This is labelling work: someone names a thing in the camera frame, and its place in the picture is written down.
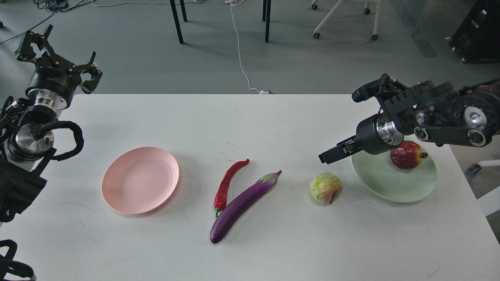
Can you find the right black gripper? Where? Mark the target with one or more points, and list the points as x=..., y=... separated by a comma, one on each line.
x=376, y=134

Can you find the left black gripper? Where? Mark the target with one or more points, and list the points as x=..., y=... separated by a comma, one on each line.
x=48, y=80

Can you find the red pomegranate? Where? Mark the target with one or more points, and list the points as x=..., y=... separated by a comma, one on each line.
x=408, y=156

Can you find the yellow green custard apple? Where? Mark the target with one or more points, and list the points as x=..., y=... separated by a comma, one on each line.
x=326, y=188

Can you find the red chili pepper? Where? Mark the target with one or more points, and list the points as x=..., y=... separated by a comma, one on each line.
x=220, y=199

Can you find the purple eggplant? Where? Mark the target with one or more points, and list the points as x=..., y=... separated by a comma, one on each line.
x=237, y=207

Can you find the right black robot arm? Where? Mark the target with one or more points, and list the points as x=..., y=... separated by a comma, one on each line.
x=440, y=114

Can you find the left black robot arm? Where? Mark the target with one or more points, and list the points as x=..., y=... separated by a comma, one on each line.
x=31, y=133

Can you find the green plate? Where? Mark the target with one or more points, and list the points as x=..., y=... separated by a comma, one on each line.
x=389, y=182

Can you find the black table leg left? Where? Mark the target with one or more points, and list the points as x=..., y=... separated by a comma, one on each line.
x=176, y=18

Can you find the black table leg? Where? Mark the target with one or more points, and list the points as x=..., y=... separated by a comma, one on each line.
x=266, y=8
x=176, y=18

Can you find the black equipment case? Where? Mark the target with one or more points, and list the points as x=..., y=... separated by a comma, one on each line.
x=477, y=38

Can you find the pink plate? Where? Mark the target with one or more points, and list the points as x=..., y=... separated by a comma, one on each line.
x=140, y=180

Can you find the black table leg right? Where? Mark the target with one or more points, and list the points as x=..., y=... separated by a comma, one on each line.
x=266, y=8

